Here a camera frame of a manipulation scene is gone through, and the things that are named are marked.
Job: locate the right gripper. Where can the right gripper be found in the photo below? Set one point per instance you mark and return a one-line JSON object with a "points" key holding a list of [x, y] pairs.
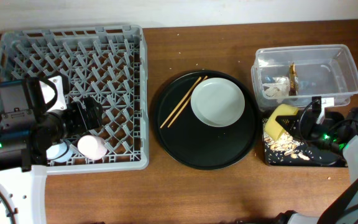
{"points": [[296, 132]]}

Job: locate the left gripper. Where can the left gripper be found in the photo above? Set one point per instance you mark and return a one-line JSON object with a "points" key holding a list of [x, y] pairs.
{"points": [[82, 123]]}

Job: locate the yellow bowl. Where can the yellow bowl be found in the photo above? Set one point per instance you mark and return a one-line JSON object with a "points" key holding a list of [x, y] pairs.
{"points": [[274, 126]]}

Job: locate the food scraps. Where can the food scraps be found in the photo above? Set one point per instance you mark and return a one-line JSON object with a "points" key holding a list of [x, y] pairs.
{"points": [[284, 148]]}

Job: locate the pink plastic cup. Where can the pink plastic cup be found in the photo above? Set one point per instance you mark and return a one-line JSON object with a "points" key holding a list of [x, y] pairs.
{"points": [[92, 147]]}

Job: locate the white tissue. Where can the white tissue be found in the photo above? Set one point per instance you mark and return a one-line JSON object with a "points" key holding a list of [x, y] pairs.
{"points": [[280, 87]]}

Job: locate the light blue plastic cup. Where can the light blue plastic cup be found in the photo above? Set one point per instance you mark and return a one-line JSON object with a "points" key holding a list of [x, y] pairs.
{"points": [[60, 152]]}

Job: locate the gold snack wrapper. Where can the gold snack wrapper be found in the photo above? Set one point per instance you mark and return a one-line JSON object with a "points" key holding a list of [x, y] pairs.
{"points": [[293, 77]]}

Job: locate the white round plate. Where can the white round plate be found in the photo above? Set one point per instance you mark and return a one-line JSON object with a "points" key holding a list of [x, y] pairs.
{"points": [[218, 102]]}

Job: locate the wooden chopstick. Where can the wooden chopstick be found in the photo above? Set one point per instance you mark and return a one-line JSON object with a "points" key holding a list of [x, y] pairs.
{"points": [[183, 106], [180, 102]]}

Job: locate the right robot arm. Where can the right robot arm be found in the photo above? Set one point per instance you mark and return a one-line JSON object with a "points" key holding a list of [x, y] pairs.
{"points": [[341, 139]]}

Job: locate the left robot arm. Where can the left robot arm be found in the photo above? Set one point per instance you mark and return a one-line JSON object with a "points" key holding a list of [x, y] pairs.
{"points": [[28, 127]]}

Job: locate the grey plastic dishwasher rack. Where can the grey plastic dishwasher rack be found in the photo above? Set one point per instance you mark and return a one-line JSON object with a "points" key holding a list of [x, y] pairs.
{"points": [[108, 64]]}

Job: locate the black rectangular bin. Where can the black rectangular bin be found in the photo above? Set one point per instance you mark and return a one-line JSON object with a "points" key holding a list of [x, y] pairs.
{"points": [[318, 158]]}

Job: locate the clear plastic bin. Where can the clear plastic bin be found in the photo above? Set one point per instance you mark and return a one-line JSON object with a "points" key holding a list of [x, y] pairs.
{"points": [[323, 70]]}

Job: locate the round black tray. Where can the round black tray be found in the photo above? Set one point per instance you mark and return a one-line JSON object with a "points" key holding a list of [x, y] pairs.
{"points": [[195, 144]]}

